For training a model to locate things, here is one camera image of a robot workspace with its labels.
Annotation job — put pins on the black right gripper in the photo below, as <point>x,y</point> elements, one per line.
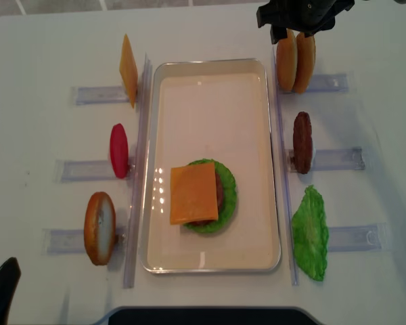
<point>307,16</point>

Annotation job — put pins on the golden top bun one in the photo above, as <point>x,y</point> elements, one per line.
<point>286,61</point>

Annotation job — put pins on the golden bun one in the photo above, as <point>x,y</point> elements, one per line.
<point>286,61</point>
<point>306,51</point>

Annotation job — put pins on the upright brown meat patty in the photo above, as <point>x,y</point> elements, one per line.
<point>302,143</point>

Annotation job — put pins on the green lettuce leaf on tray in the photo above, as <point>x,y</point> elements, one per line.
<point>229,200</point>

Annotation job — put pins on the upright orange cheese slice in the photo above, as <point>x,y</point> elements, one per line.
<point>128,70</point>

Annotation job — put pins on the brown meat patty on tray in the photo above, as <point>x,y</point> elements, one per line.
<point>220,196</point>

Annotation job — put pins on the orange cheese slice on tray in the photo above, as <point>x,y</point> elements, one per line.
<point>193,191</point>

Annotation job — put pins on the upright green lettuce leaf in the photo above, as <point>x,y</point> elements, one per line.
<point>311,235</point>

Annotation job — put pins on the upright red tomato slice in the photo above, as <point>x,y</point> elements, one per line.
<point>119,151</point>

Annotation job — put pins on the clear holder strip lettuce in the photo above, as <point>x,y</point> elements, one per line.
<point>372,237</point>

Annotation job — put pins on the clear holder strip cheese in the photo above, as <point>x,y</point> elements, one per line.
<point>99,95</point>

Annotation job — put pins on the clear holder strip tomato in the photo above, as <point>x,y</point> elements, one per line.
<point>66,171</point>

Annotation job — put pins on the golden bun right one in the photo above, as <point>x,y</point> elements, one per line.
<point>306,51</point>

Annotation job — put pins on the clear holder strip patty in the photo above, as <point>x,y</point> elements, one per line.
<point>338,160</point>

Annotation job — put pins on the white rectangular serving tray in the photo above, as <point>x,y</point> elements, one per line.
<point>216,110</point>

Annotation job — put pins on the upright bun half left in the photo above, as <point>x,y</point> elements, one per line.
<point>100,228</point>

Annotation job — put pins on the clear holder strip left bun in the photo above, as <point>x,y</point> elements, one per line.
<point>62,242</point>

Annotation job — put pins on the black panel bottom edge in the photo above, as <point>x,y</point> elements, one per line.
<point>210,316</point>

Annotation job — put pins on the black object lower left corner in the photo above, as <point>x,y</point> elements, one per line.
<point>10,274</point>

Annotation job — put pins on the long clear rail left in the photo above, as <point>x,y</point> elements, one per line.
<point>138,174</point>

